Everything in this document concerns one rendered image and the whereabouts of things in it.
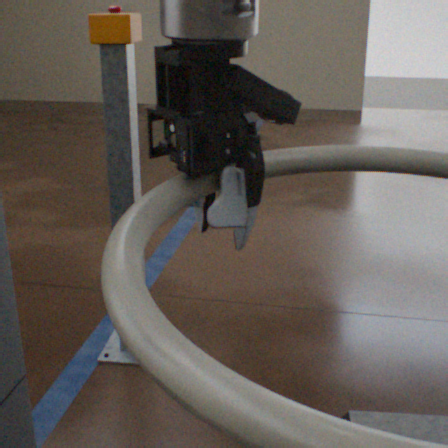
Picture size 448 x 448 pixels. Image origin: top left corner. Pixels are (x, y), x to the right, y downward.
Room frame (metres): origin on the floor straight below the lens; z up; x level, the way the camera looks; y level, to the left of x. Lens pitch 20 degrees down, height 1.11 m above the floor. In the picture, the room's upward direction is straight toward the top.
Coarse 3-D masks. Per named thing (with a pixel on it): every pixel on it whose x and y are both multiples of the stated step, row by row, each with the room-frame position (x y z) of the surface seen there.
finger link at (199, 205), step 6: (204, 198) 0.62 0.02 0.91; (210, 198) 0.62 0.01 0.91; (192, 204) 0.62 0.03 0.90; (198, 204) 0.62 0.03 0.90; (204, 204) 0.62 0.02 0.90; (210, 204) 0.63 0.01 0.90; (198, 210) 0.63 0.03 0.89; (204, 210) 0.62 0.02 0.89; (198, 216) 0.63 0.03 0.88; (204, 216) 0.62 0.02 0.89; (198, 222) 0.63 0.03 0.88; (204, 222) 0.62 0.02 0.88; (204, 228) 0.62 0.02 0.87
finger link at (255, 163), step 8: (248, 136) 0.57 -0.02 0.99; (256, 136) 0.57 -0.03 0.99; (248, 144) 0.57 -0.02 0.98; (256, 144) 0.57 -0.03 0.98; (248, 152) 0.56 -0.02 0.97; (256, 152) 0.56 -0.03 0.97; (240, 160) 0.57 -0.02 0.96; (248, 160) 0.56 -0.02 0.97; (256, 160) 0.56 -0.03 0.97; (264, 160) 0.57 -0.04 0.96; (248, 168) 0.56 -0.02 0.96; (256, 168) 0.56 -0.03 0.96; (264, 168) 0.57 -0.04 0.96; (248, 176) 0.56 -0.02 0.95; (256, 176) 0.56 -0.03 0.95; (264, 176) 0.57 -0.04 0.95; (248, 184) 0.56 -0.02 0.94; (256, 184) 0.56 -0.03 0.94; (248, 192) 0.56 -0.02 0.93; (256, 192) 0.57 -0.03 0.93; (248, 200) 0.56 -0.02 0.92; (256, 200) 0.57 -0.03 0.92
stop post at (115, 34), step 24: (96, 24) 1.70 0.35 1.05; (120, 24) 1.69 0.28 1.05; (120, 48) 1.71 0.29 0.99; (120, 72) 1.71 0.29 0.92; (120, 96) 1.71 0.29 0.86; (120, 120) 1.71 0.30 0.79; (120, 144) 1.71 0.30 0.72; (120, 168) 1.72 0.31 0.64; (120, 192) 1.72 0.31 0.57; (120, 216) 1.72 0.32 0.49; (144, 264) 1.78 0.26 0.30; (120, 360) 1.67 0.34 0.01
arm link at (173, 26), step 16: (160, 0) 0.57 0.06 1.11; (176, 0) 0.54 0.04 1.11; (192, 0) 0.54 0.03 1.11; (208, 0) 0.53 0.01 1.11; (224, 0) 0.54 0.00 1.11; (240, 0) 0.54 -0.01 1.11; (256, 0) 0.56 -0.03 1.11; (160, 16) 0.57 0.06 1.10; (176, 16) 0.54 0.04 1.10; (192, 16) 0.54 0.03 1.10; (208, 16) 0.53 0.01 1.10; (224, 16) 0.54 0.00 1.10; (240, 16) 0.54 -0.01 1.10; (256, 16) 0.57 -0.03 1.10; (176, 32) 0.55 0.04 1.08; (192, 32) 0.54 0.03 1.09; (208, 32) 0.54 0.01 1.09; (224, 32) 0.54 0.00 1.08; (240, 32) 0.55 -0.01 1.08; (256, 32) 0.57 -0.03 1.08
